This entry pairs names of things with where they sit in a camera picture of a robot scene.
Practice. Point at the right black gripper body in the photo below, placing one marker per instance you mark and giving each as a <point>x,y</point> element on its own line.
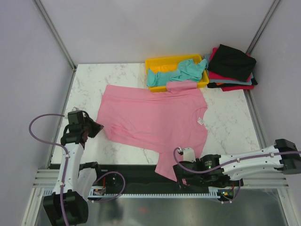
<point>195,180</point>

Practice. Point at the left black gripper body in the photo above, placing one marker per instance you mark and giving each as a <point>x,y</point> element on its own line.
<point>85,126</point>

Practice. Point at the pink t shirt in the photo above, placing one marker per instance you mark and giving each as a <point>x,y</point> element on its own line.
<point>157,121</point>

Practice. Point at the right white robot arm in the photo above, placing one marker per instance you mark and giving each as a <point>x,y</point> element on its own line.
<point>229,170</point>

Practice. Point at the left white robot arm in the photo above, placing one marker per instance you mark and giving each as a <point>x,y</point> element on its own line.
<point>67,205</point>

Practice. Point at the black bottom t shirt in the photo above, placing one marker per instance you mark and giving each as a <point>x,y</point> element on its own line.
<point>237,86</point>

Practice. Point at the yellow plastic bin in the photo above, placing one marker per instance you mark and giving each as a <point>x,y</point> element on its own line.
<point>170,63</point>

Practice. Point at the red folded t shirt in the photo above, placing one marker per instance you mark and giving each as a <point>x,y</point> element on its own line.
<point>230,69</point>

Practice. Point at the teal t shirt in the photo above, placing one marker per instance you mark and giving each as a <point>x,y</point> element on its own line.
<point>186,70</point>

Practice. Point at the black folded t shirt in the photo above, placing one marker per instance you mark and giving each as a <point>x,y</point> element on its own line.
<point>231,63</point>

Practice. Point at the white cable duct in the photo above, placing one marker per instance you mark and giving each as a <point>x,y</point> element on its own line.
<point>211,194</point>

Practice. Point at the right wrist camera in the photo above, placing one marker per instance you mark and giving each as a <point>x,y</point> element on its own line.
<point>187,154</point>

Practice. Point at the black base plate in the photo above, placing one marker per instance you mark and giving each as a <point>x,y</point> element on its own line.
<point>142,179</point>

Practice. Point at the left aluminium post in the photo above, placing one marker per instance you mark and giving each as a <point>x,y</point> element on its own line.
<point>45,16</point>

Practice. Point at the aluminium post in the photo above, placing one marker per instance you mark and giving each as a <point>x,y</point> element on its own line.
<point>45,16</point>
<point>267,18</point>

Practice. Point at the right aluminium post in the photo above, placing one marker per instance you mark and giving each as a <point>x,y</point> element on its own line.
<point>267,18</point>

